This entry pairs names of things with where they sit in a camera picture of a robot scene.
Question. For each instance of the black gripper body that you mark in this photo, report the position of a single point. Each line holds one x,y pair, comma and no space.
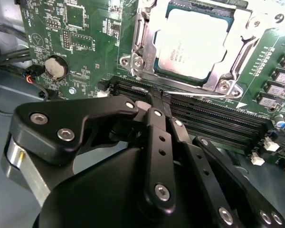
97,202

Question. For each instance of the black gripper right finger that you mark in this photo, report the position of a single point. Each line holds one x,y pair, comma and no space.
192,152

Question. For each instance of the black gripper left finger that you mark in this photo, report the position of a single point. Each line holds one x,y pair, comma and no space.
69,111

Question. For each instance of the silver CPU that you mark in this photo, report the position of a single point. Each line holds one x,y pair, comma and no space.
194,40

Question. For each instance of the metal socket cover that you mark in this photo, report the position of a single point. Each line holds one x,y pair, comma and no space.
240,21

